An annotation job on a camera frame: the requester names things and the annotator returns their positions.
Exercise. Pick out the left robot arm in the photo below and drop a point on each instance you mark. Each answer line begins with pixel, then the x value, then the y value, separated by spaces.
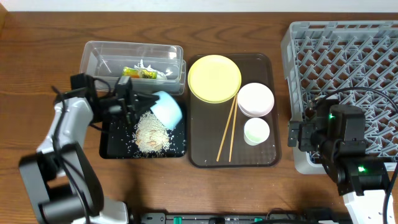
pixel 61 184

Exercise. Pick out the white green cup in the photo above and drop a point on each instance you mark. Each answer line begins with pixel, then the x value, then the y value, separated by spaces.
pixel 256 131

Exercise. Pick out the pink shallow bowl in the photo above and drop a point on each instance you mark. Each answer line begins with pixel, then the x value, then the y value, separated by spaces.
pixel 255 100

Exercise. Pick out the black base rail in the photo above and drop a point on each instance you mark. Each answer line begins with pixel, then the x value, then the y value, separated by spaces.
pixel 277 215

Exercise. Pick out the yellow green snack wrapper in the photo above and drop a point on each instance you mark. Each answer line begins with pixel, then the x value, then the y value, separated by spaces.
pixel 140 73

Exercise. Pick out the light blue bowl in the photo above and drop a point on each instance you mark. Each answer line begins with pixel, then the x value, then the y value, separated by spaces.
pixel 167 110

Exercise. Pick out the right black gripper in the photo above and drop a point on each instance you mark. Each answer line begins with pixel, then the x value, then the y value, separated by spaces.
pixel 307 129

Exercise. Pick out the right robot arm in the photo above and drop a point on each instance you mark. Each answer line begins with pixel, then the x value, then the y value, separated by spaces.
pixel 336 132

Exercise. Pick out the right wooden chopstick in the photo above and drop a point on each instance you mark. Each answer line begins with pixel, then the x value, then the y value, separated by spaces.
pixel 233 117

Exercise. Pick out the yellow round plate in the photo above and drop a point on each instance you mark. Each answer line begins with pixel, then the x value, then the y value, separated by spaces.
pixel 214 79

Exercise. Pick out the clear plastic waste bin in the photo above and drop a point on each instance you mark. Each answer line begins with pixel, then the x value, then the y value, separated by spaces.
pixel 106 60

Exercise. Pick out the grey dishwasher rack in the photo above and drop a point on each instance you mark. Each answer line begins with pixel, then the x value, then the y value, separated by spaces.
pixel 358 59

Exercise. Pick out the brown serving tray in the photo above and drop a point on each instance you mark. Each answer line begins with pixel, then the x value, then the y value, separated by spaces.
pixel 207 122

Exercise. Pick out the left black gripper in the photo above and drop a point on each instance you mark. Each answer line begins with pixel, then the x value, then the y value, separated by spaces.
pixel 129 101

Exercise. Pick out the rice food waste pile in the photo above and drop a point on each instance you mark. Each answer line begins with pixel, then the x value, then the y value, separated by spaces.
pixel 149 138

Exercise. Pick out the white plastic bag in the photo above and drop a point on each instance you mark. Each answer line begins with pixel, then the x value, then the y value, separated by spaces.
pixel 160 75

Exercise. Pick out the black waste tray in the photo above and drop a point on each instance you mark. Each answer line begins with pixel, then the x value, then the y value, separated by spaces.
pixel 117 140

